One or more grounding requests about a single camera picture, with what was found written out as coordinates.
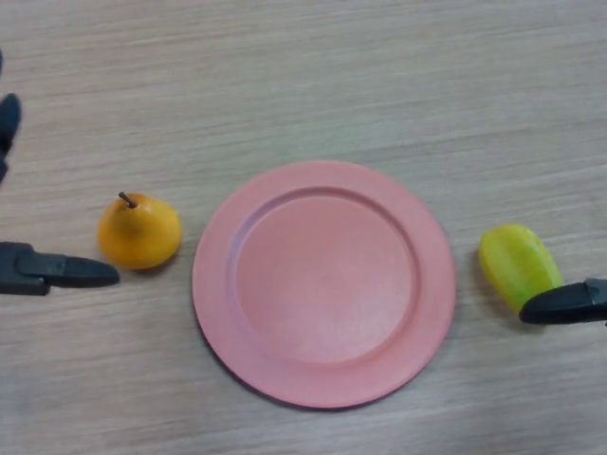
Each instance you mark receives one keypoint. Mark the yellow pear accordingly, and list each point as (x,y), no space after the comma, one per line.
(140,232)

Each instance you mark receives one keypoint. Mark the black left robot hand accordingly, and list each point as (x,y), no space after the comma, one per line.
(38,272)

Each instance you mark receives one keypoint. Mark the pink round plate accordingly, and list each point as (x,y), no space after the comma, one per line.
(325,289)

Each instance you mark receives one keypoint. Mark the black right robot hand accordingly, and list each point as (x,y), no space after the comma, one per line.
(564,305)

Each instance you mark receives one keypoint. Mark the yellow-green starfruit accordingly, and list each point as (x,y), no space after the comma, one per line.
(517,263)

